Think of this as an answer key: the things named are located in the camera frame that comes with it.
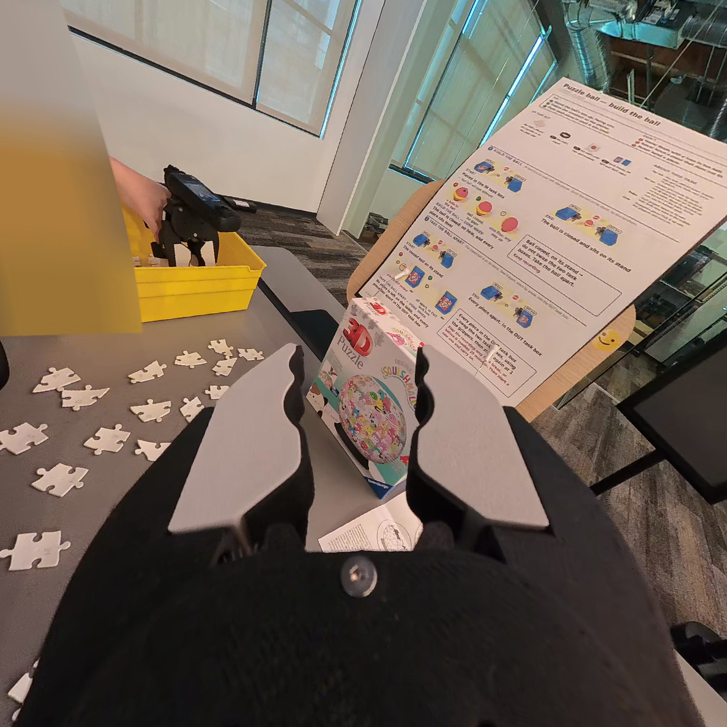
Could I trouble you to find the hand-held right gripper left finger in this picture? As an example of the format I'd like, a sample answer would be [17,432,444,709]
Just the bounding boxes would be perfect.
[168,343,315,553]

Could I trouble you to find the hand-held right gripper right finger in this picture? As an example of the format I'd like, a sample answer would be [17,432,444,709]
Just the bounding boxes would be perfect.
[406,343,552,555]

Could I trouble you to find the yellow plastic bin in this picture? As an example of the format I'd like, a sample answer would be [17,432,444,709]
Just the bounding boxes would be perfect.
[122,205,269,324]

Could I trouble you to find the spread of white jigsaw pieces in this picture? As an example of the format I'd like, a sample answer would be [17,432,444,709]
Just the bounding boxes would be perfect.
[0,338,265,707]

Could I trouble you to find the colourful puzzle box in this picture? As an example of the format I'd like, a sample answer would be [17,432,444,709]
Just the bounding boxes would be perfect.
[306,297,424,502]

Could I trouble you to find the person's left hand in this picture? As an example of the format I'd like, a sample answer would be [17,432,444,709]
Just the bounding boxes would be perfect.
[111,158,172,235]

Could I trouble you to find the wooden easel board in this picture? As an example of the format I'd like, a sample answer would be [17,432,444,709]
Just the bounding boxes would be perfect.
[346,179,638,424]

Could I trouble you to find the white printed leaflet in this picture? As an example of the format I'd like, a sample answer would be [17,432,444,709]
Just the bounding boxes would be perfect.
[317,493,424,554]

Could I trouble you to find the printed instruction sheet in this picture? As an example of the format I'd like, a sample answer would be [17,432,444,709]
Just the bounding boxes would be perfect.
[364,76,727,409]

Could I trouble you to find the silver ventilation duct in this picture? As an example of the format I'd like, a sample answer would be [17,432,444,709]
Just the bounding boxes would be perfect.
[565,0,608,97]

